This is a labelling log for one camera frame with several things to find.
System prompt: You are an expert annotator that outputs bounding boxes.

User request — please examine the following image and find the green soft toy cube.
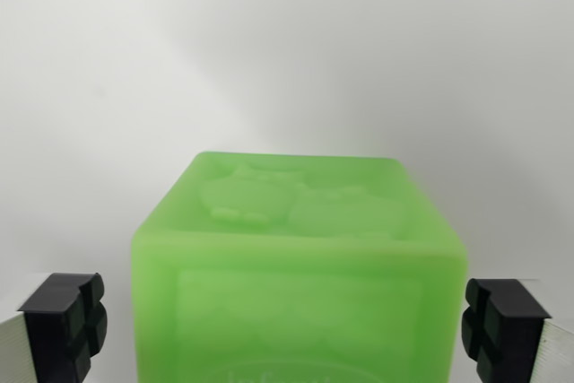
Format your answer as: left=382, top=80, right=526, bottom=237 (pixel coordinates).
left=129, top=151, right=470, bottom=383

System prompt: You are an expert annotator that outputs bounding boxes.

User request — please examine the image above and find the black-padded silver gripper right finger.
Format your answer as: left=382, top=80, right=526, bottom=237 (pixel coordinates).
left=460, top=278, right=574, bottom=383

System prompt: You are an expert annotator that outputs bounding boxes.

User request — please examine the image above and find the black-padded silver gripper left finger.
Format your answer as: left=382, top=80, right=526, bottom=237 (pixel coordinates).
left=0, top=272, right=109, bottom=383

